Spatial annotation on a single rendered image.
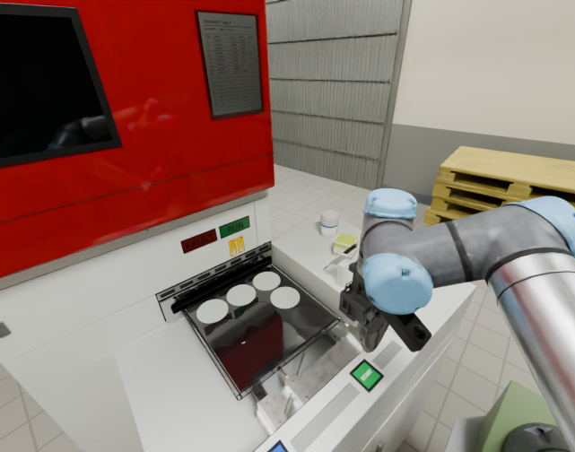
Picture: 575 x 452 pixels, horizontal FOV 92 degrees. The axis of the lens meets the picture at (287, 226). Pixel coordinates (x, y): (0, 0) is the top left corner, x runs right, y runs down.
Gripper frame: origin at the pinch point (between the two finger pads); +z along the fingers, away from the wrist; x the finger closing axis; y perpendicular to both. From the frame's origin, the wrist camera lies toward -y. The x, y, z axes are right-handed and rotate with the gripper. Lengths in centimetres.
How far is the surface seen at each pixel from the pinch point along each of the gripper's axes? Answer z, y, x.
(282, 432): 9.9, 3.4, 22.0
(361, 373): 9.6, 1.2, 0.6
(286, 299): 16.1, 35.2, -3.9
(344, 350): 18.0, 11.2, -5.8
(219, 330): 16.1, 38.5, 19.3
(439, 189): 45, 72, -197
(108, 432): 56, 57, 59
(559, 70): -39, 48, -302
